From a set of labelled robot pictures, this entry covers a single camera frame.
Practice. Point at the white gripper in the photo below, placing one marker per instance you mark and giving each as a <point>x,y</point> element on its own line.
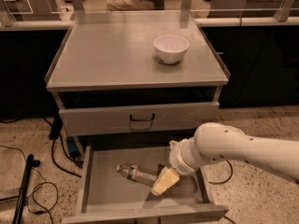
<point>177,159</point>

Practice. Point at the clear plastic water bottle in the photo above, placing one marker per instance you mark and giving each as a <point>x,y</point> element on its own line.
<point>137,173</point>

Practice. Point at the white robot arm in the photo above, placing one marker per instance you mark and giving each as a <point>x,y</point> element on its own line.
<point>213,143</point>

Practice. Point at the grey top drawer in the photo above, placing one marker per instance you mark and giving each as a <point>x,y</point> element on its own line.
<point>102,120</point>

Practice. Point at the grey open middle drawer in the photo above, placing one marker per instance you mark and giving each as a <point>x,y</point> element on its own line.
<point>106,197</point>

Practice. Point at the grey metal drawer cabinet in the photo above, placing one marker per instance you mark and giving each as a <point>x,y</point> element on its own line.
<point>108,59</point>

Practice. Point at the white ceramic bowl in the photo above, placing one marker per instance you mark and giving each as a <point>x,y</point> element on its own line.
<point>170,48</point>

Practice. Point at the black pole on floor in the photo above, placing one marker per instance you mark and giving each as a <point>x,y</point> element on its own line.
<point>31,162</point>

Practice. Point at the black drawer handle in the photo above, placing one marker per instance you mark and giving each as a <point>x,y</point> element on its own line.
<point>142,119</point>

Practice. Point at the white counter rail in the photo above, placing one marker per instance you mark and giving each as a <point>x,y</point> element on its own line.
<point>202,22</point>

